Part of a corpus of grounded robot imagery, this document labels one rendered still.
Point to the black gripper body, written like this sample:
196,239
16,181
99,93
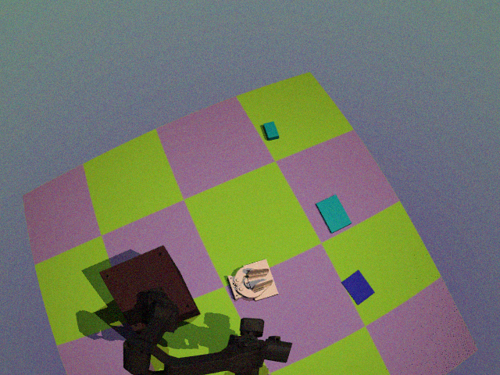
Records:
251,326

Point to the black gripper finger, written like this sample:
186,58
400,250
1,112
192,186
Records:
259,334

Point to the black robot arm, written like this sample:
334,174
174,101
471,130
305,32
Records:
243,353

